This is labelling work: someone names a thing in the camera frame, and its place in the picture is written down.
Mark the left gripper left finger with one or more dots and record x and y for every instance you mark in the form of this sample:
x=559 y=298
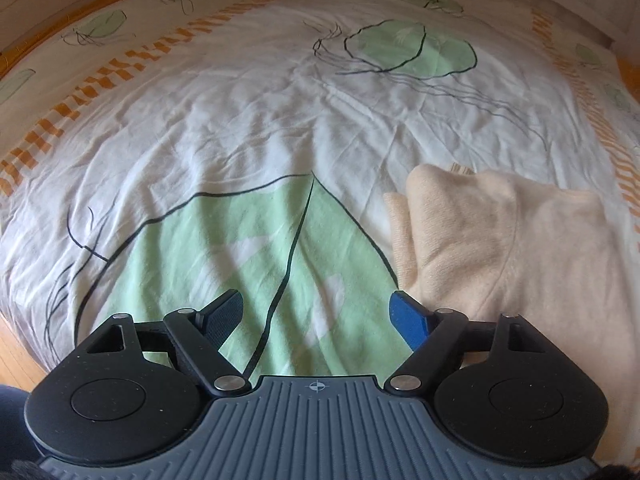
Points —
x=197 y=337

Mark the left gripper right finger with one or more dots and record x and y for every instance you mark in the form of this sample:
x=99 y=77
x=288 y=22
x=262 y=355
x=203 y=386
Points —
x=435 y=340

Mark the beige knit sweater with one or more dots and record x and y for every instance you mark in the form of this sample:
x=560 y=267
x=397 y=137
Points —
x=492 y=243

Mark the white leaf pattern duvet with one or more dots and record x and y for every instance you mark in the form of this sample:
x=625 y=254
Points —
x=164 y=151

